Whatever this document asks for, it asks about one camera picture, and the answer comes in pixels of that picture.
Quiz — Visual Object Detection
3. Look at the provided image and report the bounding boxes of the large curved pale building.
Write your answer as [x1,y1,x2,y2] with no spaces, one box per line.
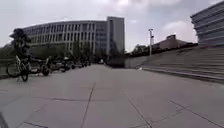
[19,15,126,56]

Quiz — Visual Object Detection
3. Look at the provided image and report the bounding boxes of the row of trees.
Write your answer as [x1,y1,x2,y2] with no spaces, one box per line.
[0,28,111,66]

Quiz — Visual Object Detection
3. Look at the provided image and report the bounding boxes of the low building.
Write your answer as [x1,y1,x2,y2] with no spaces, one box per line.
[131,34,198,56]

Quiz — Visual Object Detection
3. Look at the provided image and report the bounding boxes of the grey paved path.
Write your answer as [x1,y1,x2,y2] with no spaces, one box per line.
[0,63,224,128]

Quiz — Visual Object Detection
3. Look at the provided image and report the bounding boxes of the pole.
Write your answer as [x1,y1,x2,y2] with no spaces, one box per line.
[148,28,155,57]

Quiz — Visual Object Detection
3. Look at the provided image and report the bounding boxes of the grey banded building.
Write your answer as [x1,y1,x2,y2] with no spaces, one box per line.
[189,0,224,48]

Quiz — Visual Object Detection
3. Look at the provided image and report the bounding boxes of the row of parked bicycles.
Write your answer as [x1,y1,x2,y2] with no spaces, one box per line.
[5,54,93,83]

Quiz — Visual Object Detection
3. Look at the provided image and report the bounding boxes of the wide grey stairs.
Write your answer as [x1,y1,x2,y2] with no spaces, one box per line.
[124,45,224,84]

